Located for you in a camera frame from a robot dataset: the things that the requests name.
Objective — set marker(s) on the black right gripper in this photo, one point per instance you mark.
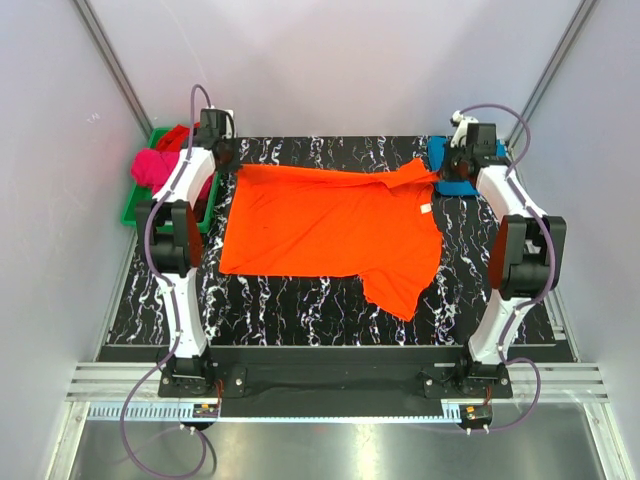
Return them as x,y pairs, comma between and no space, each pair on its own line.
445,173

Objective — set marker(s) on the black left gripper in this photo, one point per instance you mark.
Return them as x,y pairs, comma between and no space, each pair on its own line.
235,161

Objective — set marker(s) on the orange t shirt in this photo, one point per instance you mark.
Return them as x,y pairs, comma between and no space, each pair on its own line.
304,222

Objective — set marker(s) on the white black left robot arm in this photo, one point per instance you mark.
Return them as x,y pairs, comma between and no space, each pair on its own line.
172,246

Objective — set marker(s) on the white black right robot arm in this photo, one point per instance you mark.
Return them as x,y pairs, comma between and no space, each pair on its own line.
524,264

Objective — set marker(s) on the folded blue t shirt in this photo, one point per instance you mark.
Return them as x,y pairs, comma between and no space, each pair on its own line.
436,148

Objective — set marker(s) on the red t shirt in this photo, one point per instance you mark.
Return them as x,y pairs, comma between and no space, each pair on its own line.
171,139

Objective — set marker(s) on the pink t shirt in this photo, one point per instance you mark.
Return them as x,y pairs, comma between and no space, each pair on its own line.
152,168

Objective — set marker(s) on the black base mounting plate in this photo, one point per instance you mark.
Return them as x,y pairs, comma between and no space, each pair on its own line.
323,391

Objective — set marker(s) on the right connector box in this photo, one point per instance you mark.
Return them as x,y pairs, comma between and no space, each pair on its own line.
482,413

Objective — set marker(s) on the connector box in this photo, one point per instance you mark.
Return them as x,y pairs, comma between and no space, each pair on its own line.
206,410
482,413

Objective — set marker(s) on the left connector box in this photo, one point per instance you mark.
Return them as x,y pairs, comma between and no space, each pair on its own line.
206,410

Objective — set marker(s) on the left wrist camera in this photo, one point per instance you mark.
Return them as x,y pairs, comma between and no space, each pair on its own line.
215,124

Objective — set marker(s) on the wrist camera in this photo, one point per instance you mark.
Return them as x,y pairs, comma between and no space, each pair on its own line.
215,124
472,137

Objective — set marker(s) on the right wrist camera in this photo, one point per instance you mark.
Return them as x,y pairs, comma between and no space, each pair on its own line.
472,137

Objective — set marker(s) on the aluminium frame rail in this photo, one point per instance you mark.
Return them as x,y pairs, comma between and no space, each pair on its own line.
560,382

